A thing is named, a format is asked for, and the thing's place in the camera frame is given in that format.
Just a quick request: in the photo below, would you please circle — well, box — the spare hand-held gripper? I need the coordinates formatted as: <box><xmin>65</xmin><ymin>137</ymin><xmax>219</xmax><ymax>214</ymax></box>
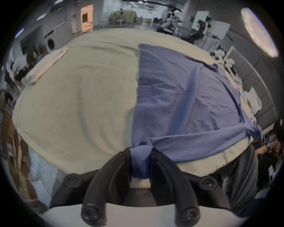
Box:
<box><xmin>215</xmin><ymin>50</ymin><xmax>243</xmax><ymax>85</ymax></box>

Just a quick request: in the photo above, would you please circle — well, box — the bed with beige sheet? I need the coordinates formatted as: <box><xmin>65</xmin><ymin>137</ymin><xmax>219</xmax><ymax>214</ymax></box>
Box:
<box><xmin>12</xmin><ymin>28</ymin><xmax>255</xmax><ymax>178</ymax></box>

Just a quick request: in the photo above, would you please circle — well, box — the blue shirt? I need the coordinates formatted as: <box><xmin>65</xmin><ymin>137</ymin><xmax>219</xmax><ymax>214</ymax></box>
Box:
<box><xmin>130</xmin><ymin>43</ymin><xmax>261</xmax><ymax>179</ymax></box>

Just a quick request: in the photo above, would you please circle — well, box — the white washing machine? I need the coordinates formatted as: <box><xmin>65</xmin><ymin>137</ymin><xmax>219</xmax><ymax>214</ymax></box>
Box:
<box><xmin>43</xmin><ymin>21</ymin><xmax>74</xmax><ymax>53</ymax></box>

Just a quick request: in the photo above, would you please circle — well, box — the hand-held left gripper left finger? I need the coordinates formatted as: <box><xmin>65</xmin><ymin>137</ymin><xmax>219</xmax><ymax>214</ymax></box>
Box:
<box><xmin>49</xmin><ymin>148</ymin><xmax>133</xmax><ymax>227</ymax></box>

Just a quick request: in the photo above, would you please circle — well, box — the folded beige cloth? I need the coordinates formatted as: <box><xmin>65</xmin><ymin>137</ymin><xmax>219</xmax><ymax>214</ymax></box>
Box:
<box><xmin>25</xmin><ymin>47</ymin><xmax>69</xmax><ymax>84</ymax></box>

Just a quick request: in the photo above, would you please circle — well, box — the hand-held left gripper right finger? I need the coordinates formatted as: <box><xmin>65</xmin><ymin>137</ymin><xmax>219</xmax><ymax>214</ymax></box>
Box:
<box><xmin>150</xmin><ymin>148</ymin><xmax>231</xmax><ymax>227</ymax></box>

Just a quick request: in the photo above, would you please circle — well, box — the stack of brown cartons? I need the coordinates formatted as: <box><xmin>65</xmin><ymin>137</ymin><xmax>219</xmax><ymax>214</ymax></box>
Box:
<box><xmin>0</xmin><ymin>110</ymin><xmax>38</xmax><ymax>201</ymax></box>

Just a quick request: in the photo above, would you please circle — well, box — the grey padded headboard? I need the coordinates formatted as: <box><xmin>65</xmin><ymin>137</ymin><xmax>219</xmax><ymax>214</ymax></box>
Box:
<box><xmin>224</xmin><ymin>45</ymin><xmax>279</xmax><ymax>131</ymax></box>

